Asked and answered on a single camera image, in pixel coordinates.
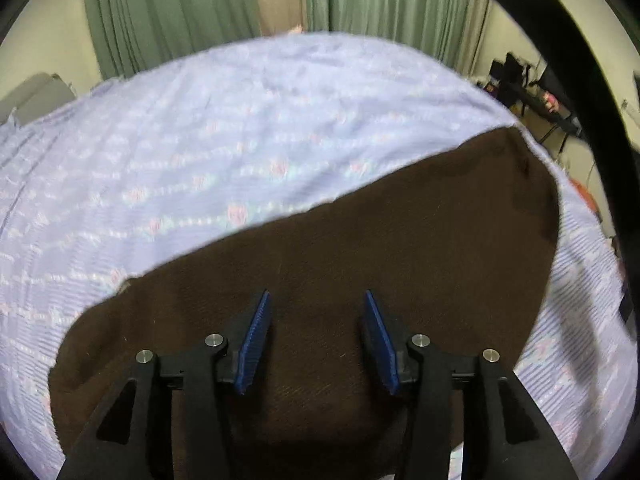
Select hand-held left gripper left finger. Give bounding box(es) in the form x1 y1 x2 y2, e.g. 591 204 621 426
56 289 273 480

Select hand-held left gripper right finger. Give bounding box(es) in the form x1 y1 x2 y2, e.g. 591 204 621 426
359 289 583 480

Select dark brown pants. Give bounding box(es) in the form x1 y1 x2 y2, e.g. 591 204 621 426
48 126 560 480

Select lavender patterned bed sheet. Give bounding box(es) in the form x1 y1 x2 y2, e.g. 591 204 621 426
0 31 636 480

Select black desk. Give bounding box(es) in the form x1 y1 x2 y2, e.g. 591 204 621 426
492 80 585 147

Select black office chair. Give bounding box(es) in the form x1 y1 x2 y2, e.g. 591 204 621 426
488 52 532 92

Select grey pillow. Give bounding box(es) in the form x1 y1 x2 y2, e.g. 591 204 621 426
0 73 77 125

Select green curtain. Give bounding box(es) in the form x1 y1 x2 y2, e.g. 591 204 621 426
82 0 262 81
305 0 490 74

